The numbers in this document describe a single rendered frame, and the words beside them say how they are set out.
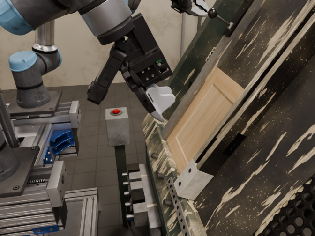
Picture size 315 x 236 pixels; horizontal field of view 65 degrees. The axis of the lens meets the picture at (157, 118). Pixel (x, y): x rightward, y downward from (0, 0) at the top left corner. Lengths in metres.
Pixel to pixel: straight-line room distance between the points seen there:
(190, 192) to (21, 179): 0.54
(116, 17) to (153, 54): 0.08
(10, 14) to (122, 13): 0.17
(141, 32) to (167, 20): 3.57
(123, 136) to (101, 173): 1.04
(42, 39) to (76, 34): 2.70
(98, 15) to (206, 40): 0.94
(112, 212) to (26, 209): 1.15
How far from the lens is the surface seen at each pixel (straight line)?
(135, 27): 0.43
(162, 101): 0.48
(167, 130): 1.16
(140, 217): 1.07
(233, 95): 0.91
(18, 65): 1.24
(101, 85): 0.46
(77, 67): 4.14
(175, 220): 0.92
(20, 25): 0.47
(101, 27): 0.42
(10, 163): 0.90
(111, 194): 2.16
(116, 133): 1.34
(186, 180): 0.87
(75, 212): 1.83
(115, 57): 0.44
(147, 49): 0.45
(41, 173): 0.97
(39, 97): 1.29
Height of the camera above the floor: 1.58
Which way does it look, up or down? 31 degrees down
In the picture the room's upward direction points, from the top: straight up
